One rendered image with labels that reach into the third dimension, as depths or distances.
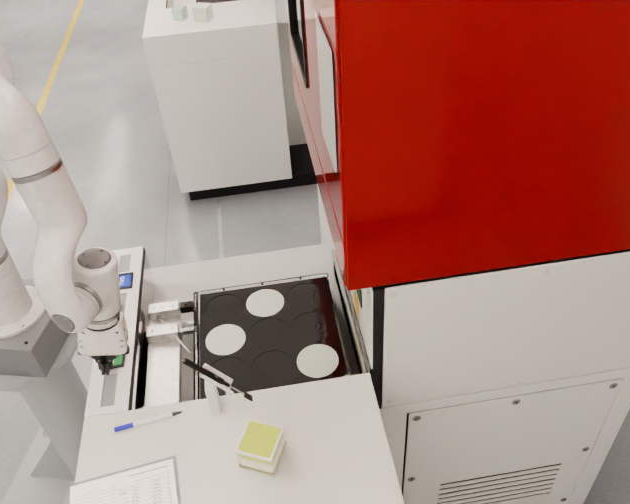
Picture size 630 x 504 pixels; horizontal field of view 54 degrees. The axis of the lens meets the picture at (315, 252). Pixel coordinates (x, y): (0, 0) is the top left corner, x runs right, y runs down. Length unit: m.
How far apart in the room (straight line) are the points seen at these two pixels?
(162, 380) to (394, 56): 0.97
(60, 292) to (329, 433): 0.59
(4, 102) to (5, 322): 0.76
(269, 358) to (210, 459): 0.32
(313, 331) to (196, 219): 1.98
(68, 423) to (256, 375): 0.75
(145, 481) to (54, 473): 1.25
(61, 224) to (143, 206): 2.45
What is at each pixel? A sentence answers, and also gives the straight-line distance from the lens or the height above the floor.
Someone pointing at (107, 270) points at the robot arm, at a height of 1.29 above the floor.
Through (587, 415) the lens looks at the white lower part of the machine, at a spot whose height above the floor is 0.64.
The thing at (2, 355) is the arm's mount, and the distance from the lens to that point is 1.74.
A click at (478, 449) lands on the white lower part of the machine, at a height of 0.56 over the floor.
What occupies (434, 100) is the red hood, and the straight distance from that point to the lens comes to 0.98.
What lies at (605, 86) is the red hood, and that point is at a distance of 1.10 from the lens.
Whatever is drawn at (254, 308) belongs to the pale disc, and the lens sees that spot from 1.62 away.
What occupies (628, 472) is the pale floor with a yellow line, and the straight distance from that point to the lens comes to 2.54.
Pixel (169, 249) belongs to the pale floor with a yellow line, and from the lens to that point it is 3.28.
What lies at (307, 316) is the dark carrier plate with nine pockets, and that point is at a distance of 1.59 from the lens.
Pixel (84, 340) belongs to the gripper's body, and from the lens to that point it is 1.39.
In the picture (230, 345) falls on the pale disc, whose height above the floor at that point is 0.90.
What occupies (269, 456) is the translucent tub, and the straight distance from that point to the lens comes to 1.21.
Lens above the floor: 2.07
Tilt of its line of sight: 42 degrees down
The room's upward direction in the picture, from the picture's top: 4 degrees counter-clockwise
